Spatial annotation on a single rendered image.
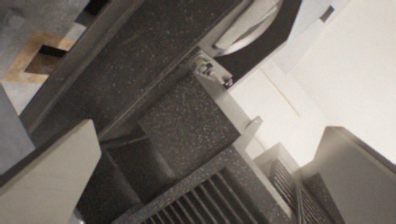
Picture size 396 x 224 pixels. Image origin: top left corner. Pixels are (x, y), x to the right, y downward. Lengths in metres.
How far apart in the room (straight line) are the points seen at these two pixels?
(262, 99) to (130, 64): 3.30
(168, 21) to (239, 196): 0.46
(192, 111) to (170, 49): 0.17
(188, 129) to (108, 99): 0.26
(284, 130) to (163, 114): 3.39
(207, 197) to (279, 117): 3.34
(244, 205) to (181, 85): 0.31
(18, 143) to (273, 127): 3.55
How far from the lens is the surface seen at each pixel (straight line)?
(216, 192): 0.52
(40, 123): 0.88
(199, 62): 0.47
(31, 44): 1.22
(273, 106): 3.78
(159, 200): 0.58
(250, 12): 0.50
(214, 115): 0.49
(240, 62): 1.30
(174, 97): 0.52
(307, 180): 0.77
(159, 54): 0.57
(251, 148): 3.64
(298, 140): 3.88
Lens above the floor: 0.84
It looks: 9 degrees down
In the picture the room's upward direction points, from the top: 142 degrees clockwise
